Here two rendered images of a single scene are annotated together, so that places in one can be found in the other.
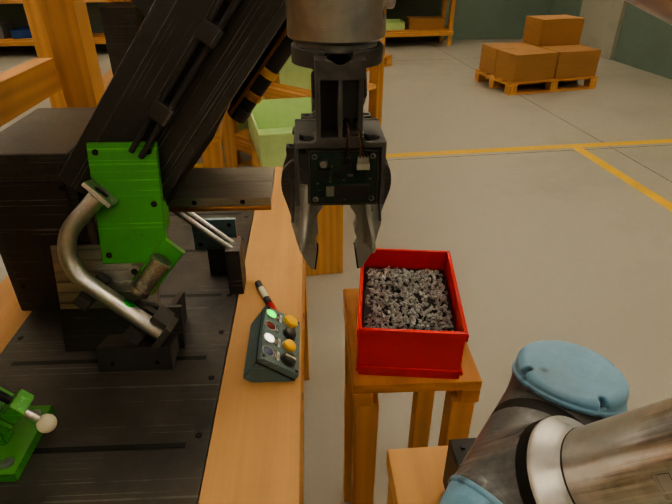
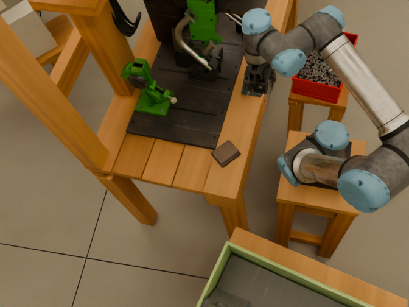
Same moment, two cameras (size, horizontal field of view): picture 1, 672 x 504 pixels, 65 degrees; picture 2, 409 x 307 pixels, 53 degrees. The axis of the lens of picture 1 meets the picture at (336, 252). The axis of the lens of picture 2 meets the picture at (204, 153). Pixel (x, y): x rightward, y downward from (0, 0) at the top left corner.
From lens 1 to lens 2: 0.96 m
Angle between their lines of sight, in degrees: 39
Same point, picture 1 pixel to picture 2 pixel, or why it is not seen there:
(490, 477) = (288, 158)
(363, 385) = (293, 98)
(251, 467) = (237, 128)
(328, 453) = not seen: hidden behind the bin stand
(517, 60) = not seen: outside the picture
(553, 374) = (322, 134)
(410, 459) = (296, 135)
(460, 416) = (336, 117)
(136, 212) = (204, 22)
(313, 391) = not seen: hidden behind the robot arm
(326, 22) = (251, 61)
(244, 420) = (238, 109)
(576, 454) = (304, 160)
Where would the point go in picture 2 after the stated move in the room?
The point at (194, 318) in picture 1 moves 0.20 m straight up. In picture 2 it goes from (226, 57) to (221, 27)
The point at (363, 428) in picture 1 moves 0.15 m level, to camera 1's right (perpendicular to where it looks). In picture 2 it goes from (292, 112) to (323, 119)
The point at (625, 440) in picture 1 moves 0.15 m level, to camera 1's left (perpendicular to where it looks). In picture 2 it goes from (310, 161) to (263, 150)
